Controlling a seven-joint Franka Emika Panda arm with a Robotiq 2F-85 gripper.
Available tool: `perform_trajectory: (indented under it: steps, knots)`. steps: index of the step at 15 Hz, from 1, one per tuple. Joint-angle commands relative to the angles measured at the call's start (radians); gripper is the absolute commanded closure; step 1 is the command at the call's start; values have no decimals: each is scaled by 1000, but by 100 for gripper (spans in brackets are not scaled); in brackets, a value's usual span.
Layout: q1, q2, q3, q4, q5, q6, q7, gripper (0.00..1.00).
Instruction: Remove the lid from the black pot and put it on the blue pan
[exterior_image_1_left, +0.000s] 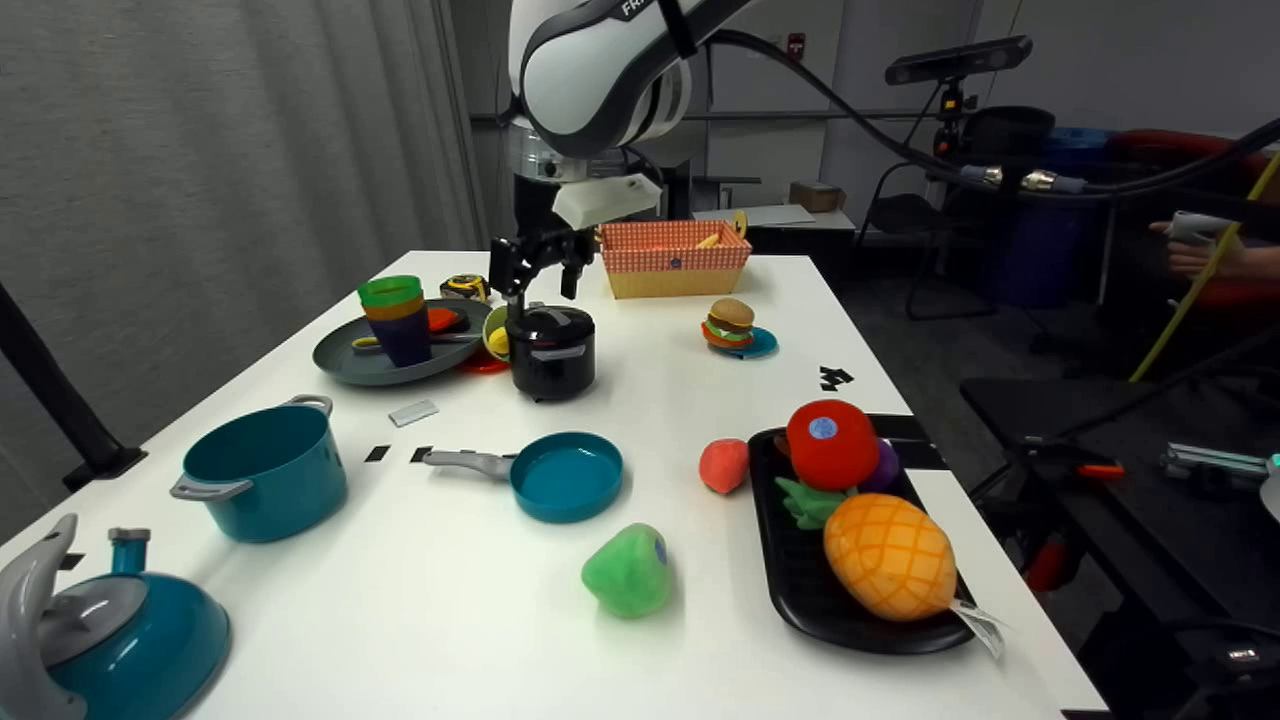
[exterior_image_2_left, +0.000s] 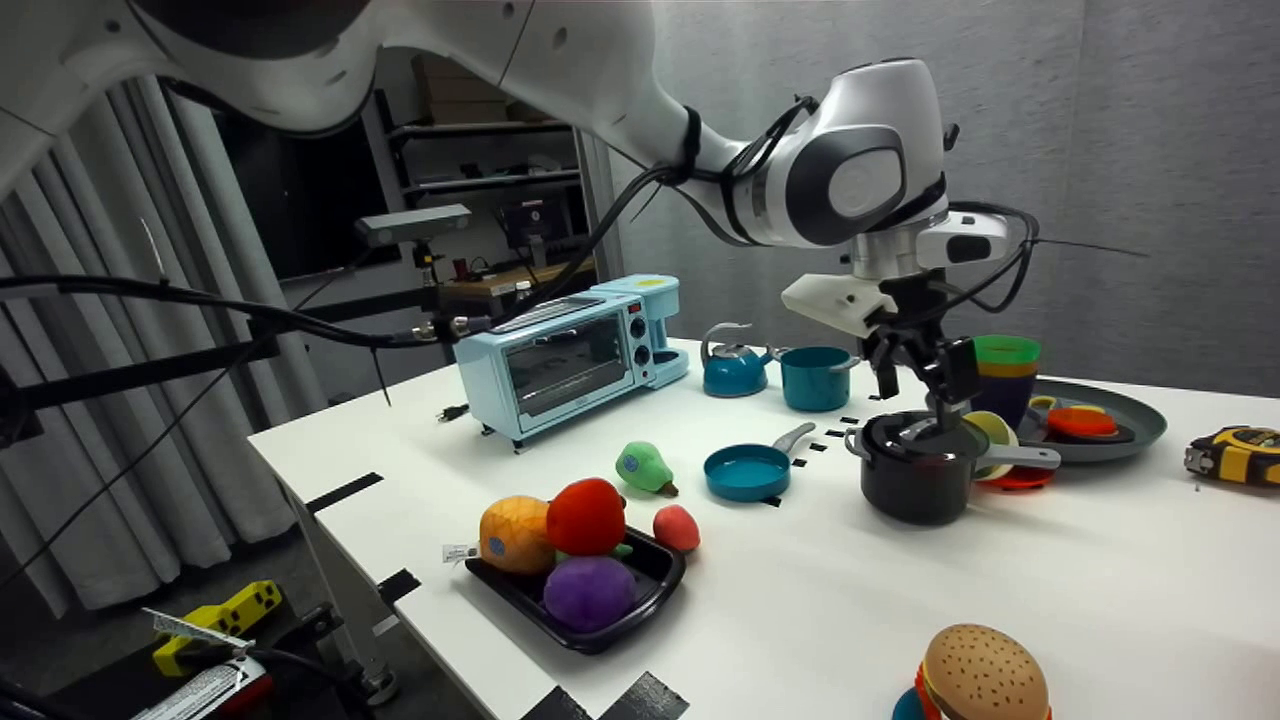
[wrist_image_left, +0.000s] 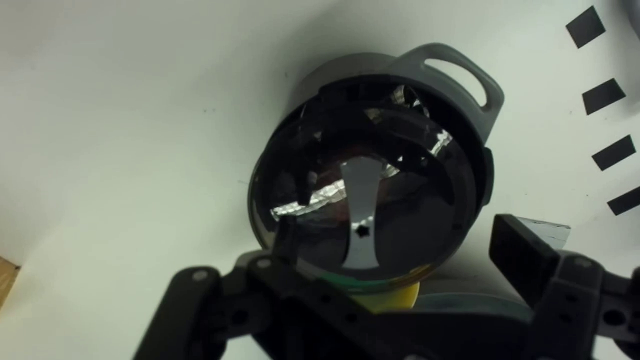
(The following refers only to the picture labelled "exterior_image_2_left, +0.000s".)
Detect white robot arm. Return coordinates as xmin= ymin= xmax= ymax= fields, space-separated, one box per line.
xmin=0 ymin=0 xmax=1012 ymax=413

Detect black pot lid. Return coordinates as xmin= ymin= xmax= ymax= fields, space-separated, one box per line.
xmin=859 ymin=413 xmax=988 ymax=459

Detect dark grey plate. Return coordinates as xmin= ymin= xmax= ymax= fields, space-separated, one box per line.
xmin=1014 ymin=380 xmax=1167 ymax=466

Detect orange toy food on plate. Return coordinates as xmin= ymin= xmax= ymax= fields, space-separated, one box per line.
xmin=1047 ymin=406 xmax=1120 ymax=441

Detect red plush apple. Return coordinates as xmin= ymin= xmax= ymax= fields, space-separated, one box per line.
xmin=548 ymin=478 xmax=626 ymax=557

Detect black rectangular tray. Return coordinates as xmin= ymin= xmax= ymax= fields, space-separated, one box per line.
xmin=466 ymin=532 xmax=683 ymax=654

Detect teal toy pot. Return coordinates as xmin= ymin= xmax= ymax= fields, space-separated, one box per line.
xmin=778 ymin=347 xmax=854 ymax=413

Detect black toy pot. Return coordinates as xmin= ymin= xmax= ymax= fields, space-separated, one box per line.
xmin=842 ymin=424 xmax=976 ymax=525

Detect yellow black tape measure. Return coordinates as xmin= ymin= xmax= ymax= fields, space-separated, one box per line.
xmin=1182 ymin=424 xmax=1280 ymax=486

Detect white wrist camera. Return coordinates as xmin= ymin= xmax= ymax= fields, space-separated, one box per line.
xmin=778 ymin=273 xmax=894 ymax=334

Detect grey camera on stand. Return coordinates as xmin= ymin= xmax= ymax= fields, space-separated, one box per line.
xmin=354 ymin=203 xmax=473 ymax=249

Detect stacked colourful cups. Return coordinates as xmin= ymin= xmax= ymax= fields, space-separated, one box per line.
xmin=976 ymin=334 xmax=1040 ymax=424

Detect light blue toy toaster oven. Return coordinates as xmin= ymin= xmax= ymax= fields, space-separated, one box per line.
xmin=457 ymin=275 xmax=687 ymax=443

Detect teal toy kettle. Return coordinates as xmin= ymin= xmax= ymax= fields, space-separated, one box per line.
xmin=698 ymin=318 xmax=776 ymax=399

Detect purple plush fruit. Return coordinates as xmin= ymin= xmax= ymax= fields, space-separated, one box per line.
xmin=544 ymin=557 xmax=640 ymax=630

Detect yellow green toy ladle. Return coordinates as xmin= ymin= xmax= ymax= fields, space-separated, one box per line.
xmin=960 ymin=413 xmax=1061 ymax=482

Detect small red plush fruit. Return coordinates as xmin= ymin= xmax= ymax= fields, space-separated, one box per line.
xmin=653 ymin=505 xmax=698 ymax=557

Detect yellow black tool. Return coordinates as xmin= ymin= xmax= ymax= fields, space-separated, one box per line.
xmin=146 ymin=578 xmax=285 ymax=678

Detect blue toy frying pan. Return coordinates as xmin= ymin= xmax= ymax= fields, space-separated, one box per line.
xmin=702 ymin=419 xmax=810 ymax=505

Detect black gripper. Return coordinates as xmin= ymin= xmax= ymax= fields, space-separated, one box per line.
xmin=865 ymin=273 xmax=976 ymax=427

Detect green plush pear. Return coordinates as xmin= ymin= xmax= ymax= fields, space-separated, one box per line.
xmin=616 ymin=441 xmax=677 ymax=496

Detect toy hamburger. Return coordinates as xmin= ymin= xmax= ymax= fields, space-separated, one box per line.
xmin=891 ymin=624 xmax=1050 ymax=720

